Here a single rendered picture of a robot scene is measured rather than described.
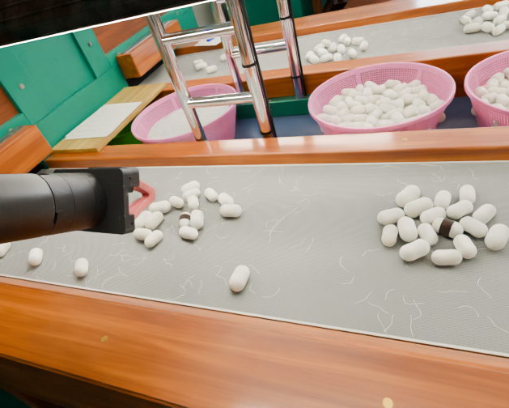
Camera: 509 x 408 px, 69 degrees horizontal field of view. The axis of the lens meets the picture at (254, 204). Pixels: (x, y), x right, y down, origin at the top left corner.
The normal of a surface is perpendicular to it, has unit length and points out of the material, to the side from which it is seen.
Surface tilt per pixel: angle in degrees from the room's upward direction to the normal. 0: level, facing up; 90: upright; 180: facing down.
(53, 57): 90
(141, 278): 0
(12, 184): 57
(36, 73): 90
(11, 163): 90
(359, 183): 0
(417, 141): 0
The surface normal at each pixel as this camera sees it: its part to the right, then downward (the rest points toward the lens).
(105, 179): -0.44, 0.09
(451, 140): -0.25, -0.74
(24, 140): 0.92, 0.03
